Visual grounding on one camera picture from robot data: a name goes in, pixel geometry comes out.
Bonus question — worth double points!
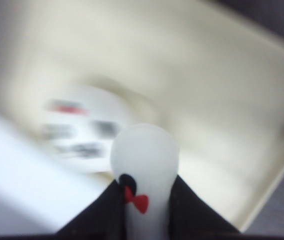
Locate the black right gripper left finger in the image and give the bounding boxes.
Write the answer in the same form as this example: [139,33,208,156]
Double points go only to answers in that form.
[56,181,127,240]

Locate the panda bun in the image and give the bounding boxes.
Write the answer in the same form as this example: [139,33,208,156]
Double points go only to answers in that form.
[110,123,179,240]
[41,85,135,173]

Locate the cream plastic tray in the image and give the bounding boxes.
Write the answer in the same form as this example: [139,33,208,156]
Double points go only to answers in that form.
[0,0,284,234]

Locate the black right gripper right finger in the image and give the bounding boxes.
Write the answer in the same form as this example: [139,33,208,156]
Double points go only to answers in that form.
[168,176,240,240]

